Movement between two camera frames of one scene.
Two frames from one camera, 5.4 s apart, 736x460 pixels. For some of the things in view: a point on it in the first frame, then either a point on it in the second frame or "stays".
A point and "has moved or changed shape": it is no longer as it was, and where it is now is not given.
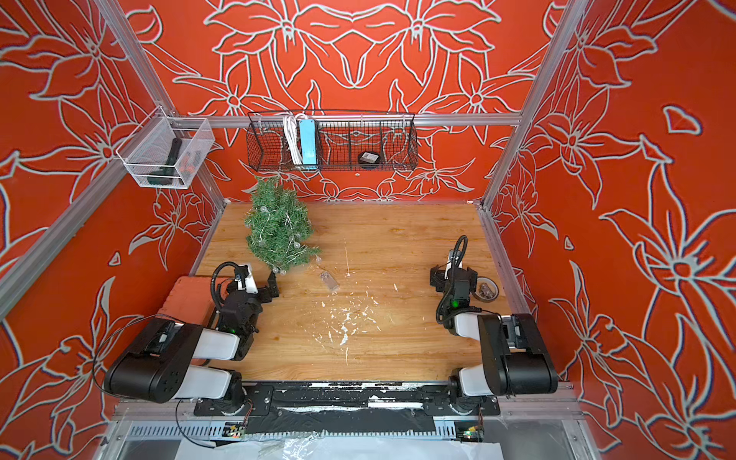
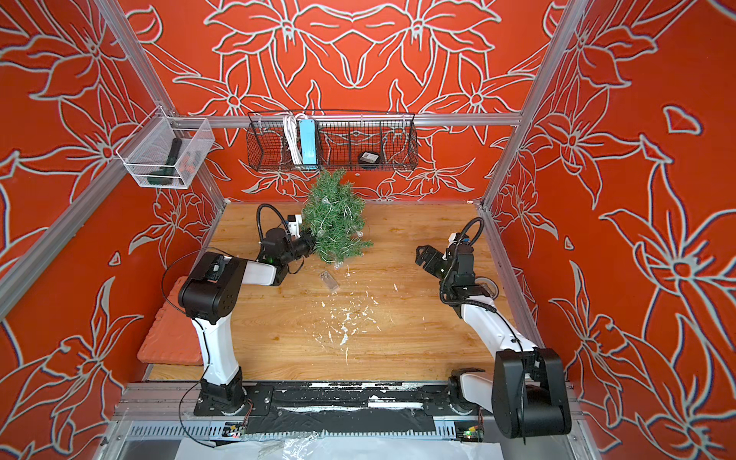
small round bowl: [487, 289] stays
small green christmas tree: [279, 228] to [334, 215]
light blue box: [308, 137] stays
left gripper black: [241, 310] to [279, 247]
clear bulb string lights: [278, 223] has moved or changed shape
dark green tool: [165, 173] stays
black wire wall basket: [347, 141] stays
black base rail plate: [346, 407] stays
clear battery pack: [330, 283] stays
